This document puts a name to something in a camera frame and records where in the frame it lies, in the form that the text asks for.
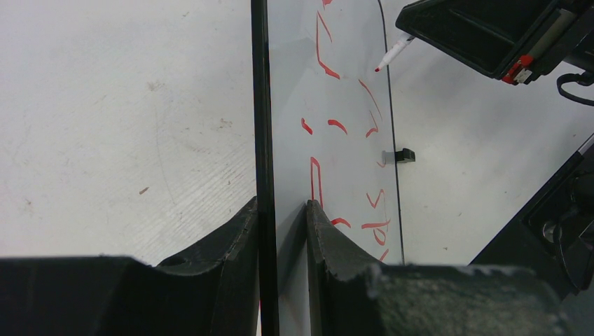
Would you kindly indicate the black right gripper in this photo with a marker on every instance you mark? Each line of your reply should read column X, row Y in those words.
column 517, row 41

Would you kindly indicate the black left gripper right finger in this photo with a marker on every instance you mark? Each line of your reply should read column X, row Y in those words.
column 353, row 293

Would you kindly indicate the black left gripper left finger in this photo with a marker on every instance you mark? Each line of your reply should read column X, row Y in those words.
column 209, row 288

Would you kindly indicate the white marker pen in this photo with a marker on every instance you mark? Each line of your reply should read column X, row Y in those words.
column 403, row 41

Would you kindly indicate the white whiteboard with black frame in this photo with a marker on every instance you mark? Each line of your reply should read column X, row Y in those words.
column 323, row 119

